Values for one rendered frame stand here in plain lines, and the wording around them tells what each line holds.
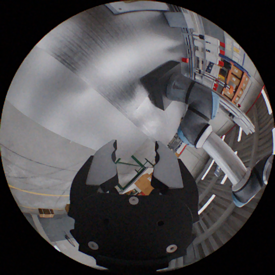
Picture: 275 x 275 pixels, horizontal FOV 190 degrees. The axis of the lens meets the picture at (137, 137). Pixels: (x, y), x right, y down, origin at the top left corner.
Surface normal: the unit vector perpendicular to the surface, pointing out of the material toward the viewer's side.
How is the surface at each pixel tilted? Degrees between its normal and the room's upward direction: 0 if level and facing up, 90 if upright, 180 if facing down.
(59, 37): 0
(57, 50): 0
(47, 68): 0
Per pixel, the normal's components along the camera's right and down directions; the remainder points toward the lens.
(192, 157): -0.33, -0.34
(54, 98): 0.68, 0.56
